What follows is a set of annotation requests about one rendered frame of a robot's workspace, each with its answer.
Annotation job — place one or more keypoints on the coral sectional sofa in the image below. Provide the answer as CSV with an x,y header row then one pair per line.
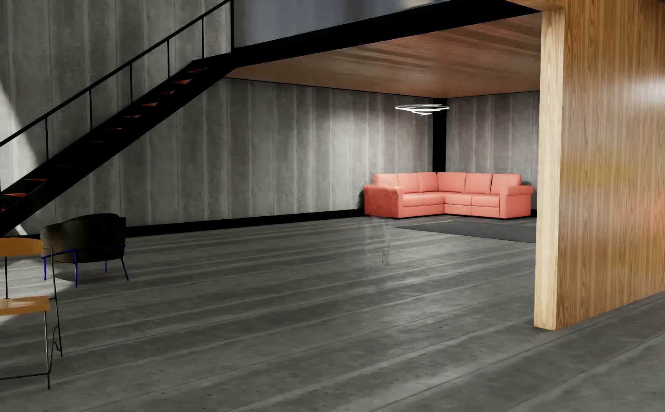
x,y
453,197

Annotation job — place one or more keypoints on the dark grey floor rug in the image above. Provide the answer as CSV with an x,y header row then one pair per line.
x,y
481,230

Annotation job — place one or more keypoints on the black staircase with red treads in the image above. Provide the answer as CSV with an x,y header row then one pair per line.
x,y
109,129

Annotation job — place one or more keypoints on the black armchair with blue legs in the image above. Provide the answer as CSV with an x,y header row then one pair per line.
x,y
86,237

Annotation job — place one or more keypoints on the wooden chair with black frame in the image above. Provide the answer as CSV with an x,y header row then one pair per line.
x,y
6,306

